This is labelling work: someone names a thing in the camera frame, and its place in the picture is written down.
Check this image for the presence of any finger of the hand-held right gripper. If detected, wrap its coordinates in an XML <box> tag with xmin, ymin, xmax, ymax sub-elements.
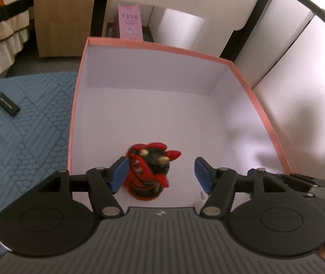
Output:
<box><xmin>279</xmin><ymin>173</ymin><xmax>325</xmax><ymax>198</ymax></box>

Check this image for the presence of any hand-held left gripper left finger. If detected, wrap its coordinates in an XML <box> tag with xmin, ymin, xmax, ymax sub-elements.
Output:
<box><xmin>38</xmin><ymin>156</ymin><xmax>130</xmax><ymax>217</ymax></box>

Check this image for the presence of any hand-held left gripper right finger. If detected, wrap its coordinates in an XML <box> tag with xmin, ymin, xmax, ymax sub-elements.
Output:
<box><xmin>194</xmin><ymin>156</ymin><xmax>287</xmax><ymax>217</ymax></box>

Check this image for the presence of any red and black figurine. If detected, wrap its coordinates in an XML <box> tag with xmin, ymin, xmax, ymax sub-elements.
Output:
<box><xmin>125</xmin><ymin>142</ymin><xmax>182</xmax><ymax>200</ymax></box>

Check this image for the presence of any pink cardboard box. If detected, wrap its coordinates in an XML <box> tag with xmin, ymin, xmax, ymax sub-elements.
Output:
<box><xmin>67</xmin><ymin>37</ymin><xmax>290</xmax><ymax>209</ymax></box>

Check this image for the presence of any small black rectangular stick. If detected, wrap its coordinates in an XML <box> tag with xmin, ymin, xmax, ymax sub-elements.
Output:
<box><xmin>0</xmin><ymin>92</ymin><xmax>20</xmax><ymax>117</ymax></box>

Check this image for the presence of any blue quilted mat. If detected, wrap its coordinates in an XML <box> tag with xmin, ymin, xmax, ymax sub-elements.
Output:
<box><xmin>0</xmin><ymin>71</ymin><xmax>79</xmax><ymax>256</ymax></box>

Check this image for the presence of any pink carton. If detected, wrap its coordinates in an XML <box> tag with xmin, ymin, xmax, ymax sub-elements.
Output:
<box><xmin>117</xmin><ymin>3</ymin><xmax>143</xmax><ymax>42</ymax></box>

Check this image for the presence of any wooden drawer cabinet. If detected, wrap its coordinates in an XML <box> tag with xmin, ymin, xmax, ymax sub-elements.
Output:
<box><xmin>34</xmin><ymin>0</ymin><xmax>99</xmax><ymax>58</ymax></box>

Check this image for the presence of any black curved metal bar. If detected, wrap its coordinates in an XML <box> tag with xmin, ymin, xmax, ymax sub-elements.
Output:
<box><xmin>273</xmin><ymin>0</ymin><xmax>325</xmax><ymax>45</ymax></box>

